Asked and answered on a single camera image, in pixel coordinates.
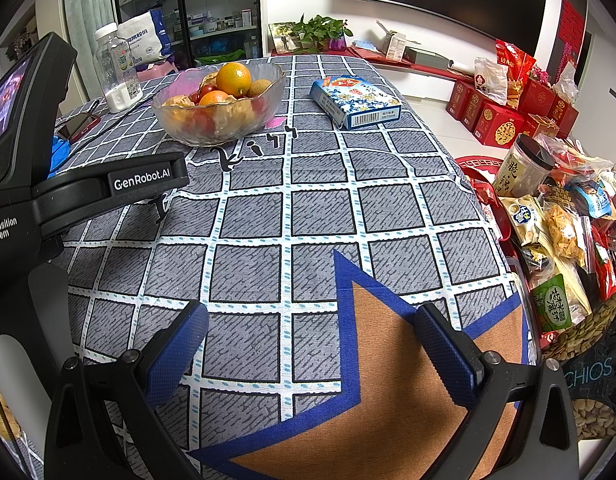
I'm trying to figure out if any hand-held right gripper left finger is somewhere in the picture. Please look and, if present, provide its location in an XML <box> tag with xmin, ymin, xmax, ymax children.
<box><xmin>44</xmin><ymin>300</ymin><xmax>210</xmax><ymax>480</ymax></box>

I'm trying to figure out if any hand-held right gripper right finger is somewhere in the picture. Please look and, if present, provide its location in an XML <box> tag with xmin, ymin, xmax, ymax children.
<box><xmin>414</xmin><ymin>302</ymin><xmax>580</xmax><ymax>480</ymax></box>

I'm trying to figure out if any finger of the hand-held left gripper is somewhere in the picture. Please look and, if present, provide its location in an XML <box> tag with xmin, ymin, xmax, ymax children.
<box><xmin>32</xmin><ymin>151</ymin><xmax>190</xmax><ymax>241</ymax></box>

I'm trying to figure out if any red smartphone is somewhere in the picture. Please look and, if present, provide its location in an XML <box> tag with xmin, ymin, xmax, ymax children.
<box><xmin>57</xmin><ymin>114</ymin><xmax>101</xmax><ymax>143</ymax></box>

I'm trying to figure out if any clear glass fruit bowl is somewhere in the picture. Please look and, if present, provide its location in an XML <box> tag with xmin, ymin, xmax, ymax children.
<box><xmin>152</xmin><ymin>61</ymin><xmax>286</xmax><ymax>147</ymax></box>

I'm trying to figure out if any clear plastic milk bottle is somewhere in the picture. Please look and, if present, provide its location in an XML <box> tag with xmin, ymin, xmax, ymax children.
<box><xmin>94</xmin><ymin>22</ymin><xmax>144</xmax><ymax>113</ymax></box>

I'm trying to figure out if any small orange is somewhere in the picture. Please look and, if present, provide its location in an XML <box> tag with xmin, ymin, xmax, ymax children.
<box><xmin>199</xmin><ymin>90</ymin><xmax>234</xmax><ymax>107</ymax></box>

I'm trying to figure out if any pink plastic item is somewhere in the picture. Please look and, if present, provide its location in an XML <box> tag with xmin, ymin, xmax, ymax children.
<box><xmin>138</xmin><ymin>57</ymin><xmax>179</xmax><ymax>81</ymax></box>

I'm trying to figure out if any green snack packet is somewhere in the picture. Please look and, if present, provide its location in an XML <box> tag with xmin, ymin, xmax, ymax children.
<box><xmin>530</xmin><ymin>274</ymin><xmax>574</xmax><ymax>333</ymax></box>

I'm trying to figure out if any pale green curtain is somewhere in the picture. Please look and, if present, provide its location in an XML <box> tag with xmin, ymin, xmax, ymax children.
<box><xmin>63</xmin><ymin>0</ymin><xmax>121</xmax><ymax>101</ymax></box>

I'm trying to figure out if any large orange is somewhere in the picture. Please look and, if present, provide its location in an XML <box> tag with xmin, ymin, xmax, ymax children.
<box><xmin>215</xmin><ymin>61</ymin><xmax>252</xmax><ymax>97</ymax></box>

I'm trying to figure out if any white paper towel pack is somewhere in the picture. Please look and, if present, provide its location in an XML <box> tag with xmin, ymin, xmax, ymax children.
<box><xmin>117</xmin><ymin>10</ymin><xmax>173</xmax><ymax>66</ymax></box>

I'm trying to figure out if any black pistachio bag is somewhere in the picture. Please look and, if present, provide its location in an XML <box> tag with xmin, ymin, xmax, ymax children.
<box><xmin>538</xmin><ymin>300</ymin><xmax>616</xmax><ymax>443</ymax></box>

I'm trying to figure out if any white blue snack packet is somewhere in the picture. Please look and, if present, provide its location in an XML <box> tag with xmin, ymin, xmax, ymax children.
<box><xmin>500</xmin><ymin>195</ymin><xmax>546</xmax><ymax>248</ymax></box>

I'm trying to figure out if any clear bag of yellow chips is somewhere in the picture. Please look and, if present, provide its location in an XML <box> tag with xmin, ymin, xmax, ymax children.
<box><xmin>543</xmin><ymin>202</ymin><xmax>589</xmax><ymax>268</ymax></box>

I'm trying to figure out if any grey checked star tablecloth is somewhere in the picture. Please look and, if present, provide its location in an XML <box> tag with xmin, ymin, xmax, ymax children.
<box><xmin>18</xmin><ymin>52</ymin><xmax>531</xmax><ymax>480</ymax></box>

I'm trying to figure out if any red snack packet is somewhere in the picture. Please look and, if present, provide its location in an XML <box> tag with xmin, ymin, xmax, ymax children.
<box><xmin>590</xmin><ymin>225</ymin><xmax>616</xmax><ymax>301</ymax></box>

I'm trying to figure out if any glass door cabinet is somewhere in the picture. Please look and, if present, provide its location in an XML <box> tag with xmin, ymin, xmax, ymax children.
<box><xmin>110</xmin><ymin>0</ymin><xmax>264</xmax><ymax>68</ymax></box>

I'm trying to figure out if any red round tray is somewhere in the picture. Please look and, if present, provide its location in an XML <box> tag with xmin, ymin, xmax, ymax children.
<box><xmin>455</xmin><ymin>155</ymin><xmax>544</xmax><ymax>361</ymax></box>

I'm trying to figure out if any clear jar with black lid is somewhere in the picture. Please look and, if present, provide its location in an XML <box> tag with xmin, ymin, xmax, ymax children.
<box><xmin>492</xmin><ymin>134</ymin><xmax>556</xmax><ymax>198</ymax></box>

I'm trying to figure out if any blue white patterned carton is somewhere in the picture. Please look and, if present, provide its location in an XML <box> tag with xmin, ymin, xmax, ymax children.
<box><xmin>309</xmin><ymin>75</ymin><xmax>403</xmax><ymax>131</ymax></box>

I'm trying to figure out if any pile of red gift boxes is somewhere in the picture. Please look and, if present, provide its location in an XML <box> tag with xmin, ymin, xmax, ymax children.
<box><xmin>445</xmin><ymin>75</ymin><xmax>581</xmax><ymax>148</ymax></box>

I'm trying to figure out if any green potted plant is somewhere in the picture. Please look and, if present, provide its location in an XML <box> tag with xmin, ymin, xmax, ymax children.
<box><xmin>290</xmin><ymin>14</ymin><xmax>349</xmax><ymax>52</ymax></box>

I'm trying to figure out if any white plastic snack bag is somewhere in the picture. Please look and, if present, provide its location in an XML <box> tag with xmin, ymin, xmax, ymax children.
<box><xmin>474</xmin><ymin>57</ymin><xmax>510</xmax><ymax>108</ymax></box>

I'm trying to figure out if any red low shelf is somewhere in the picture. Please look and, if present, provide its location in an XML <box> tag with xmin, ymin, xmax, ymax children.
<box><xmin>270</xmin><ymin>50</ymin><xmax>476</xmax><ymax>81</ymax></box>

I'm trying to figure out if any open cardboard box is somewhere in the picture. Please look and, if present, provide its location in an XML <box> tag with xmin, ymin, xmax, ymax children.
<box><xmin>377</xmin><ymin>21</ymin><xmax>421</xmax><ymax>61</ymax></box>

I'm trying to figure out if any red snack bag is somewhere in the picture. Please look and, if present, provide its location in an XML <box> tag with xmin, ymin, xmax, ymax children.
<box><xmin>494</xmin><ymin>40</ymin><xmax>536</xmax><ymax>110</ymax></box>

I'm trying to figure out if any grey flat box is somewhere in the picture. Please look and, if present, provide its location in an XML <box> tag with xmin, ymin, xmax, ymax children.
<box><xmin>404</xmin><ymin>46</ymin><xmax>449</xmax><ymax>68</ymax></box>

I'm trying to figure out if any photo frame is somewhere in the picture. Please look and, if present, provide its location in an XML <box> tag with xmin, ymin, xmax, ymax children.
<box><xmin>269</xmin><ymin>22</ymin><xmax>301</xmax><ymax>56</ymax></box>

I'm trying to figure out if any red wall decoration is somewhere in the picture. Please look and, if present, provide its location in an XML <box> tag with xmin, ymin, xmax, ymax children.
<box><xmin>555</xmin><ymin>0</ymin><xmax>589</xmax><ymax>76</ymax></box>

